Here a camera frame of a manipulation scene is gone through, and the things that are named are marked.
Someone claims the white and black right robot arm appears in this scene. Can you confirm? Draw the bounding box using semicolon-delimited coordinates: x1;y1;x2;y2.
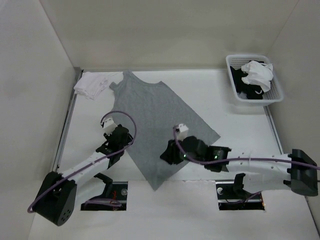
160;136;320;199

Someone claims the white plastic laundry basket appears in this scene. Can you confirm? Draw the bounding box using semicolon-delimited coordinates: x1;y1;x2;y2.
225;54;284;107

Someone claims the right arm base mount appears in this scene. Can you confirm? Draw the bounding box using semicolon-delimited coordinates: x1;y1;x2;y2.
215;173;265;211

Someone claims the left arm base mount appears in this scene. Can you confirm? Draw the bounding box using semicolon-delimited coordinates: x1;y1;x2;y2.
80;173;129;212

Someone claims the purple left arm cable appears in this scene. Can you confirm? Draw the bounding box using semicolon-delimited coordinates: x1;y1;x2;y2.
27;111;138;215

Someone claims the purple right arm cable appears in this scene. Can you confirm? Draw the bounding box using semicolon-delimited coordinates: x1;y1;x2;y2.
172;126;320;171

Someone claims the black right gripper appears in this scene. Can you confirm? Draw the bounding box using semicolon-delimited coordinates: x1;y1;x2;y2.
160;135;205;165

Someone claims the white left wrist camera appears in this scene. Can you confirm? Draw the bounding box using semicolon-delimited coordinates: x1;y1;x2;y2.
100;117;118;136

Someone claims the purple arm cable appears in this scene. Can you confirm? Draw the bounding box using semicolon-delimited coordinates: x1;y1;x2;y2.
172;126;320;171
27;111;138;215

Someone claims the folded white tank top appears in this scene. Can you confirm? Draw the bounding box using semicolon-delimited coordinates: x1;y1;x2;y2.
73;71;120;100

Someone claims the black garment in basket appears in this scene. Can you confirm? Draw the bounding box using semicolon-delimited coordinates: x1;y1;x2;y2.
229;61;265;100

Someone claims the metal table edge rail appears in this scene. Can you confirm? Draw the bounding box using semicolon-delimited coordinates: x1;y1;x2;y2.
51;67;84;172

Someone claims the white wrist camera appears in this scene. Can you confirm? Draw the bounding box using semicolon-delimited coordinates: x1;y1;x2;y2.
173;123;189;141
100;117;118;136

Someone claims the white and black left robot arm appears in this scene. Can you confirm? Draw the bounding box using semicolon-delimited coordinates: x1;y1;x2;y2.
27;124;137;227

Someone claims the crumpled white tank top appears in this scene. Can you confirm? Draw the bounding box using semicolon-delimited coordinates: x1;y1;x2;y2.
241;60;274;92

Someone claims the grey tank top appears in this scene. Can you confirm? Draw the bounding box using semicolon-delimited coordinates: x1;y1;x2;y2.
109;71;220;190

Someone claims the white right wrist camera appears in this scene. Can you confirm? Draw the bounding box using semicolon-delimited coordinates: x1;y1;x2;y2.
173;123;189;141

